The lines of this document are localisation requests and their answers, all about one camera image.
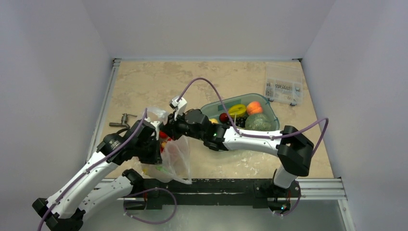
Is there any yellow fake lemon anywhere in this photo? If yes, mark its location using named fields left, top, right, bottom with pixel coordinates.
left=209, top=118, right=219, bottom=124

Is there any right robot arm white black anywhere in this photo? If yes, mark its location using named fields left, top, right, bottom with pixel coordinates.
left=160, top=109, right=315, bottom=196

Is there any dark red fake plum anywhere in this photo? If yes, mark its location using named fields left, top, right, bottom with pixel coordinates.
left=218, top=113, right=229, bottom=124

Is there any teal plastic basin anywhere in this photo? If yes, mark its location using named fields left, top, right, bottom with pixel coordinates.
left=201, top=93, right=280, bottom=130

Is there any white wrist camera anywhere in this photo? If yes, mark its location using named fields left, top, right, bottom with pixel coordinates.
left=145, top=117, right=161, bottom=140
left=169, top=96, right=188, bottom=121

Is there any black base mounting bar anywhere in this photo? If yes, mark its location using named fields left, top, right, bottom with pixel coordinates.
left=122, top=169, right=301, bottom=215

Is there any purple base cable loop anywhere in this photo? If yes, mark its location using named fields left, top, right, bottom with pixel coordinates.
left=123, top=186, right=178, bottom=224

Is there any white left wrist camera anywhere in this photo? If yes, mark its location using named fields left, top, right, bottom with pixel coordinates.
left=145, top=117, right=161, bottom=140

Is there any aluminium frame rail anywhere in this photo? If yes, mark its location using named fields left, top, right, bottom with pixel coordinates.
left=297, top=178, right=346, bottom=200

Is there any clear plastic screw box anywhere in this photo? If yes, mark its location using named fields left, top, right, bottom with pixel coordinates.
left=264, top=64, right=304, bottom=106

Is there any grey metal tap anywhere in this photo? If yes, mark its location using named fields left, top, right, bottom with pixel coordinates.
left=108, top=113, right=137, bottom=128

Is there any clear plastic bag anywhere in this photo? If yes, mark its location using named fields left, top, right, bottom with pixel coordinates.
left=140, top=106, right=193, bottom=186

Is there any dark fake grape bunch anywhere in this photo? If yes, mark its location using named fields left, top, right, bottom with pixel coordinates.
left=227, top=116, right=247, bottom=128

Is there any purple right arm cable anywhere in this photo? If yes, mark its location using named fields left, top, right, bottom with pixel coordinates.
left=177, top=77, right=329, bottom=158

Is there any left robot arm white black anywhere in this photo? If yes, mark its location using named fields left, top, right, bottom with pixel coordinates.
left=32, top=119, right=163, bottom=231

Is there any orange fake peach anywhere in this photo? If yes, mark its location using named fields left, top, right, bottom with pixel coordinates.
left=246, top=101, right=263, bottom=115

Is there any red fake cherry bunch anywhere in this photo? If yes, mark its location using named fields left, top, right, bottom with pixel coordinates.
left=159, top=131, right=172, bottom=153

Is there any yellow green fake starfruit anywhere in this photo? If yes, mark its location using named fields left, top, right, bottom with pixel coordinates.
left=228, top=104, right=246, bottom=118

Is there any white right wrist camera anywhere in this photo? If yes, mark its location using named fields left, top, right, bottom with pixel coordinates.
left=169, top=96, right=188, bottom=121

